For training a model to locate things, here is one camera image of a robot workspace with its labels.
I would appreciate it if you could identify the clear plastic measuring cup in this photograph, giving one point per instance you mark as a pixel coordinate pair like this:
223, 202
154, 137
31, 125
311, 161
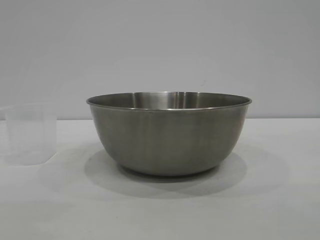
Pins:
25, 137

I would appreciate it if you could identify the stainless steel mixing bowl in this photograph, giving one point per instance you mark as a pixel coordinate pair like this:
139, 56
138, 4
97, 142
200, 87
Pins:
162, 137

